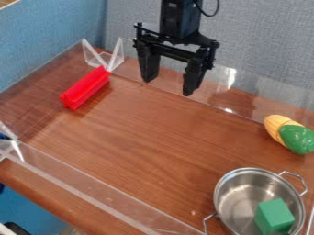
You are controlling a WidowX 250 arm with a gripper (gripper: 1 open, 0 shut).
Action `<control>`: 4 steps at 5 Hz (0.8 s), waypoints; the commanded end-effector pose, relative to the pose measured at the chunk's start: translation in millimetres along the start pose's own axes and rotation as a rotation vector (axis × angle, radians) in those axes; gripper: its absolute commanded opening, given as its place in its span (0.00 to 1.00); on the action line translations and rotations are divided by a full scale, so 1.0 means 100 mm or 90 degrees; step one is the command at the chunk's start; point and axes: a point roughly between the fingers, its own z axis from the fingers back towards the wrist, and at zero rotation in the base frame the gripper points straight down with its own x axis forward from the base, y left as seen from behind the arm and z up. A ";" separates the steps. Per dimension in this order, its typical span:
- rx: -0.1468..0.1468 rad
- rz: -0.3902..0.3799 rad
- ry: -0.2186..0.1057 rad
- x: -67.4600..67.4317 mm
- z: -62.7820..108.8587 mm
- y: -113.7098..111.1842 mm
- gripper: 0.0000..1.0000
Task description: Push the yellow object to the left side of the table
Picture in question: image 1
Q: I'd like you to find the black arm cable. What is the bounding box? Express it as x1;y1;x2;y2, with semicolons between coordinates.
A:
194;0;220;17

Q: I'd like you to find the clear acrylic barrier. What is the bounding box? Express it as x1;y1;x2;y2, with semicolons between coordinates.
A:
112;38;314;128
0;139;203;235

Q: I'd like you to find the yellow green toy corn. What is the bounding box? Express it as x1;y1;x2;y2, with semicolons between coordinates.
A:
263;115;314;155

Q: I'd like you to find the clear acrylic back barrier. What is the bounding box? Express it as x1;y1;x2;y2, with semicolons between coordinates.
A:
112;38;314;128

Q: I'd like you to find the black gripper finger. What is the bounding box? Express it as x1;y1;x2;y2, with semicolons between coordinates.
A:
183;59;206;96
138;42;160;83

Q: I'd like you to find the clear acrylic corner bracket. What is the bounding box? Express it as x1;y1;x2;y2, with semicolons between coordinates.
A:
81;38;126;72

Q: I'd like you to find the clear acrylic front barrier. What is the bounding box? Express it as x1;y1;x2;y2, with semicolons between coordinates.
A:
0;139;203;235

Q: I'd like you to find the red rectangular block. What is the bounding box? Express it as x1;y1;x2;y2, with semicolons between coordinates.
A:
59;66;111;110

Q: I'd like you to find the green cube block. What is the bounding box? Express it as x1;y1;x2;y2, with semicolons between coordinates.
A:
254;198;295;235

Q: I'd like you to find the silver metal pot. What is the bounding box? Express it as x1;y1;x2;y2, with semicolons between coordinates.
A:
202;167;307;235

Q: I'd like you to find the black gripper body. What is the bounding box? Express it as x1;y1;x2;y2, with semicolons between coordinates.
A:
134;22;219;70

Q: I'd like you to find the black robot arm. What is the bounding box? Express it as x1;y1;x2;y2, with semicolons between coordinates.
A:
134;0;219;96

